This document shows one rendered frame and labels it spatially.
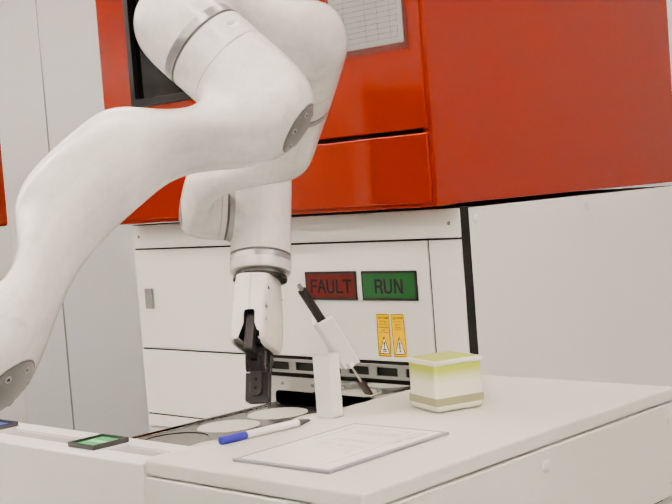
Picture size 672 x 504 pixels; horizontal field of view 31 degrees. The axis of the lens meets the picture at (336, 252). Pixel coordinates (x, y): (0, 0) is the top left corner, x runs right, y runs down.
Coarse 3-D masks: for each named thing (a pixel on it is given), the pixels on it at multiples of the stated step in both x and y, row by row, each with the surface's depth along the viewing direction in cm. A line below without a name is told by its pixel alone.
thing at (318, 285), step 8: (312, 280) 209; (320, 280) 208; (328, 280) 207; (336, 280) 205; (344, 280) 204; (352, 280) 203; (312, 288) 209; (320, 288) 208; (328, 288) 207; (336, 288) 206; (344, 288) 204; (352, 288) 203; (312, 296) 210; (320, 296) 208; (328, 296) 207; (336, 296) 206; (344, 296) 204; (352, 296) 203
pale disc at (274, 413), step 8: (272, 408) 208; (280, 408) 207; (288, 408) 207; (296, 408) 206; (248, 416) 202; (256, 416) 202; (264, 416) 201; (272, 416) 200; (280, 416) 200; (288, 416) 199
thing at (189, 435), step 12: (264, 408) 208; (312, 408) 205; (216, 420) 201; (264, 420) 197; (276, 420) 197; (288, 420) 196; (168, 432) 193; (180, 432) 193; (192, 432) 192; (204, 432) 191; (216, 432) 190; (228, 432) 190; (180, 444) 184; (192, 444) 183
